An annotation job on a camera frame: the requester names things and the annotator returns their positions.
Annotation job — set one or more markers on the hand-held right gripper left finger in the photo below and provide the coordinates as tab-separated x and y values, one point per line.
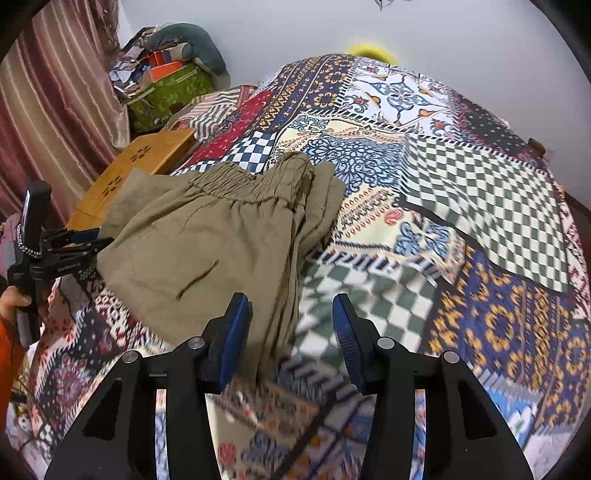
235	332

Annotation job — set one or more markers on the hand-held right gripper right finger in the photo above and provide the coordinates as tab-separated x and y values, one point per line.
344	337

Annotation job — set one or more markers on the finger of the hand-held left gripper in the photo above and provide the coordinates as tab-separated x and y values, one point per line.
87	248
85	234

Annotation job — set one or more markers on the khaki pants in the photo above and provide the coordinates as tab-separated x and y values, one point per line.
194	249

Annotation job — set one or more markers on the person's left forearm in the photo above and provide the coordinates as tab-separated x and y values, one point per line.
9	350

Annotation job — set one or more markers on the person's left hand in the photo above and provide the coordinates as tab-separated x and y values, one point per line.
11	300

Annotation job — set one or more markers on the wooden lap table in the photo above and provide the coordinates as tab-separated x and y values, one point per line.
134	166

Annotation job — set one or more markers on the striped pink curtain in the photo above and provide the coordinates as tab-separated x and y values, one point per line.
55	115

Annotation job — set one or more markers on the patchwork printed blanket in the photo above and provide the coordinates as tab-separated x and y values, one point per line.
461	230

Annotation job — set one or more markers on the printed cloth pile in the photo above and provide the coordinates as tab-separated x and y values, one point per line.
129	60

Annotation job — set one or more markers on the striped cloth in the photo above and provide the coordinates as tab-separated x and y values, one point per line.
217	108

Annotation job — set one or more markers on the orange box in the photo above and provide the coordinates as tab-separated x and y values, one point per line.
161	67

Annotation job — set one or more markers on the grey plush pillow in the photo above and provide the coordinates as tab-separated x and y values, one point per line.
203	41

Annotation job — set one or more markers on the yellow foam tube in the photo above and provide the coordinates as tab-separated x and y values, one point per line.
371	50

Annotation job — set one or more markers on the wooden bed post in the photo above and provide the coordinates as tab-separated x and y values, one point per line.
538	145

